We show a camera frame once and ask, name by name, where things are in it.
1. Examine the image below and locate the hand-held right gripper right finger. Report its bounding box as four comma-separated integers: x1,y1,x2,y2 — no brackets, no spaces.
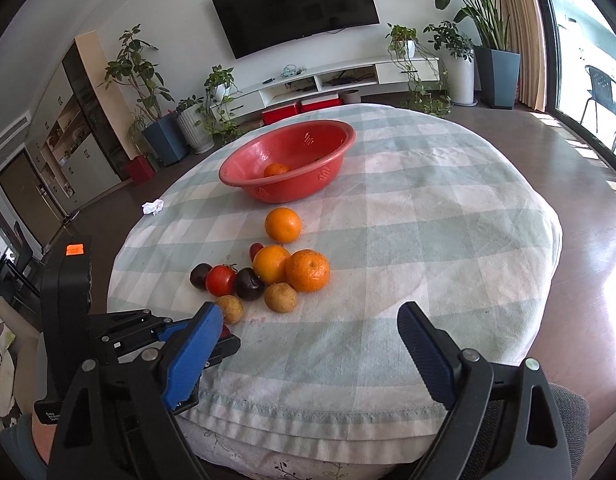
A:
397,301,573,480

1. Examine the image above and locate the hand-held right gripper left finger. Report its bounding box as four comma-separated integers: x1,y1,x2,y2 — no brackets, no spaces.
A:
47,301,223,480

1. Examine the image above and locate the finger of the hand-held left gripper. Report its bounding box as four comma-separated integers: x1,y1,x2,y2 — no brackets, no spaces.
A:
88,310,199,345
108,336,241,368

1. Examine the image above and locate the tan round fruit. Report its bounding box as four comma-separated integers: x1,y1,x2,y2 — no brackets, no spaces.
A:
264,282,299,314
215,295,245,325

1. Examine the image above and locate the red tomato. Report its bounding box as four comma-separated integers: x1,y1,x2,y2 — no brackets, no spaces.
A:
205,264,237,297

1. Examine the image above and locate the red plastic colander basin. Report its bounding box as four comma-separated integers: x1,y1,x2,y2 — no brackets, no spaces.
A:
219,120,357,204

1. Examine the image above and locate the person's left forearm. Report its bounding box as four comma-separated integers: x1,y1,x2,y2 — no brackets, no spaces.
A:
0,400,59,480

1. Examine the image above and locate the dark dining chair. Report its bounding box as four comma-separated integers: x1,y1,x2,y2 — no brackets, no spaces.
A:
0,245,44,311

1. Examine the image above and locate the floral white cloth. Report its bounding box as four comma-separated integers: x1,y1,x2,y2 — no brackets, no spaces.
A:
178,410,429,480

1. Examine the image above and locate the brown door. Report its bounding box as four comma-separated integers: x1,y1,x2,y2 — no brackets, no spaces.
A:
0,150,64,251

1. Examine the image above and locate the grey fabric chair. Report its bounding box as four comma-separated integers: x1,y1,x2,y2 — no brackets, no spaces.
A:
548,382,591,466

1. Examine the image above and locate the green checked tablecloth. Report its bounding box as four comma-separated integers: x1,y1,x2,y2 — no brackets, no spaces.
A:
107,103,563,466

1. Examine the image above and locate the small red floor box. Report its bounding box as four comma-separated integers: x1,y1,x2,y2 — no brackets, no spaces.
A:
125,156,156,186

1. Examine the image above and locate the white air vent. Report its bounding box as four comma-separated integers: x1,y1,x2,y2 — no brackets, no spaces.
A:
0,115,29,158

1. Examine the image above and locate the tall plant in blue pot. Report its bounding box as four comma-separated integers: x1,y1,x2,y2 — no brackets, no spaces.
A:
99,24,191,167

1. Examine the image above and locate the plant in white ribbed pot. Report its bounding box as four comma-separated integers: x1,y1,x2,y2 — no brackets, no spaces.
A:
175,96,219,155

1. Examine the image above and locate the red storage box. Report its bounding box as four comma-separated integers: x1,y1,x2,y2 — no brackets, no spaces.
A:
300,96,343,113
262,105,301,126

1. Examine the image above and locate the trailing plant in white pot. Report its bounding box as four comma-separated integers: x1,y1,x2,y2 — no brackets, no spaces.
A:
200,65,243,143
386,23,453,118

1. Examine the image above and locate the plant in tall white pot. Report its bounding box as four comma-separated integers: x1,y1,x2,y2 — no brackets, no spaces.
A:
423,21,476,107

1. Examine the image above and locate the large-leaf plant in dark pot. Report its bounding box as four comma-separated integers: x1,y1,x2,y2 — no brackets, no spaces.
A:
400,0,532,109

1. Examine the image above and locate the white television cabinet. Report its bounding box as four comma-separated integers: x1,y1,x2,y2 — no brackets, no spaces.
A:
215,55,441,111

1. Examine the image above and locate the black balcony chair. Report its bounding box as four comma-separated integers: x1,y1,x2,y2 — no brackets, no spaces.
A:
580,65,616,153

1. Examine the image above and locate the beige curtain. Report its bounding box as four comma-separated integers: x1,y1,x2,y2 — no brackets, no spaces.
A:
495,0,551,113

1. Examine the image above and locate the beige wall cabinet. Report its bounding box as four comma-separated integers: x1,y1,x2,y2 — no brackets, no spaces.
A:
25,30,139,211

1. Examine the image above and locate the black wall television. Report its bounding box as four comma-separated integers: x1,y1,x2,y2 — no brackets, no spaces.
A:
210,0,380,60

